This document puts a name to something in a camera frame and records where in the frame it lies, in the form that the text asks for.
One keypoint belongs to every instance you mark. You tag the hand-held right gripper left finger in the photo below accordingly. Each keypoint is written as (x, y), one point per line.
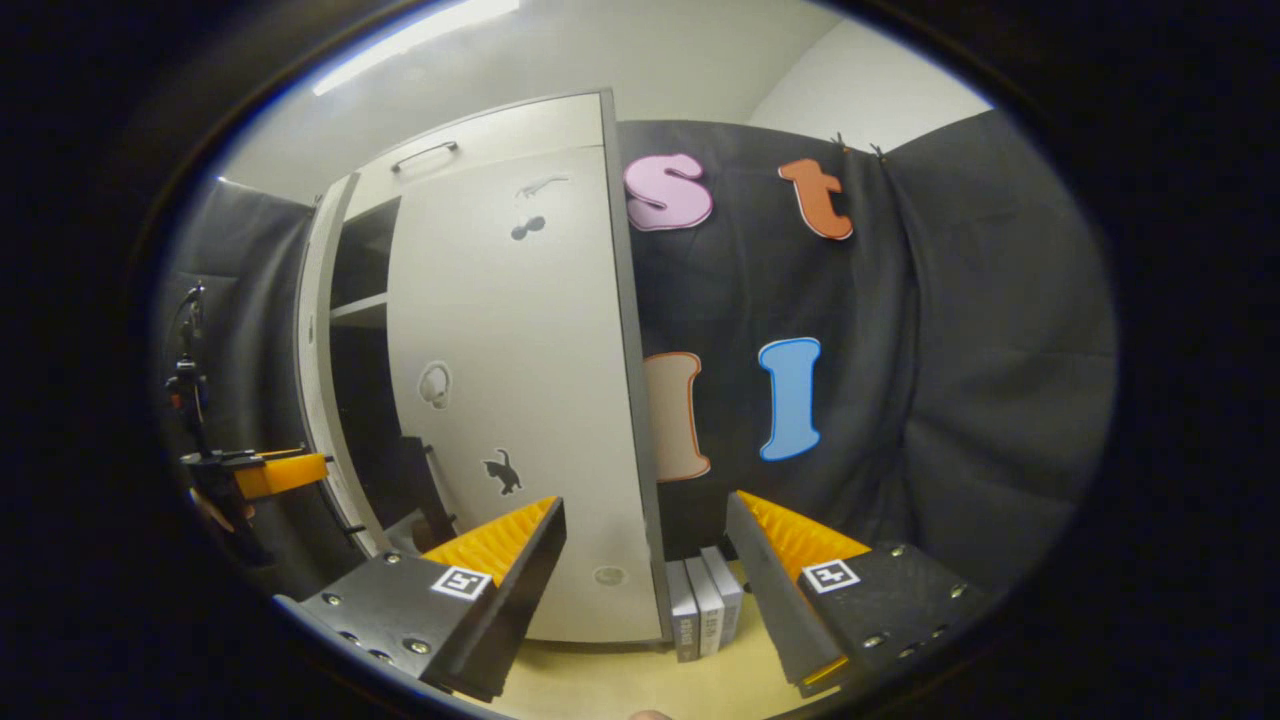
(525, 585)

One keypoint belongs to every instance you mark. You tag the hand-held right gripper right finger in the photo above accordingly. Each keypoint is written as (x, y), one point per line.
(770, 590)

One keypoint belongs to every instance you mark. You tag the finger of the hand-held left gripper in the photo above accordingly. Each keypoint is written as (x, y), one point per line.
(285, 475)
(230, 458)

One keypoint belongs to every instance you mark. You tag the white shoe cabinet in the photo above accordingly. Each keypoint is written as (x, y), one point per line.
(355, 400)

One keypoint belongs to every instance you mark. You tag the white cabinet door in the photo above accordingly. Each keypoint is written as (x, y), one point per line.
(540, 350)
(318, 350)

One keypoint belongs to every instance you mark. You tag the white cabinet shelf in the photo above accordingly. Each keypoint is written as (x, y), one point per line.
(362, 310)

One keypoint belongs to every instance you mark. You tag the white cabinet drawer front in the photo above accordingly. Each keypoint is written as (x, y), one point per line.
(540, 125)

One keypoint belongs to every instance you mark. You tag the black tripod stand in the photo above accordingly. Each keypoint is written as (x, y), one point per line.
(190, 385)

